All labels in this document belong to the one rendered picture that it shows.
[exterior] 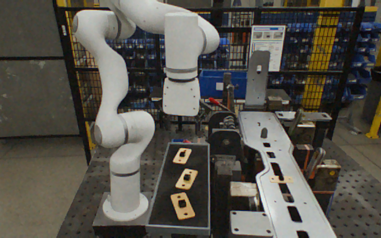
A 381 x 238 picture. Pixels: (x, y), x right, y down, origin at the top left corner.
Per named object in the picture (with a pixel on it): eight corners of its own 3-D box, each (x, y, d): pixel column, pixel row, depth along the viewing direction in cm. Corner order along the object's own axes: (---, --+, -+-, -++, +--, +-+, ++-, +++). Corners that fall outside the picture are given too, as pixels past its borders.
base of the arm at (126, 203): (95, 218, 110) (92, 179, 104) (112, 190, 128) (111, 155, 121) (141, 223, 109) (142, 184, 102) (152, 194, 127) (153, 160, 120)
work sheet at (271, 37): (280, 72, 184) (287, 23, 171) (246, 72, 185) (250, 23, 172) (279, 72, 186) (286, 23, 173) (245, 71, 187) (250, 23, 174)
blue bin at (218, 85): (246, 98, 172) (248, 78, 166) (198, 96, 176) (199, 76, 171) (245, 90, 186) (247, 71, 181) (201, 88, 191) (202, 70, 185)
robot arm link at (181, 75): (159, 68, 70) (160, 80, 71) (193, 70, 68) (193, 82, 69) (170, 62, 77) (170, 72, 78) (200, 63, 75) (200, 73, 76)
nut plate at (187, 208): (195, 216, 61) (195, 212, 61) (179, 220, 60) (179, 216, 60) (184, 192, 68) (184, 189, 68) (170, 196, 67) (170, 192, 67)
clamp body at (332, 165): (329, 240, 112) (349, 170, 98) (298, 238, 113) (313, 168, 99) (320, 223, 121) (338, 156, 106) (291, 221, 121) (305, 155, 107)
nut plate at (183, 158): (184, 164, 80) (184, 160, 80) (172, 162, 81) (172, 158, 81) (191, 150, 88) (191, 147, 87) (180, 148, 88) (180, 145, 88)
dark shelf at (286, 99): (291, 104, 170) (292, 99, 169) (148, 101, 175) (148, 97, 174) (283, 93, 190) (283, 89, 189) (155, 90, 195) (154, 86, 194)
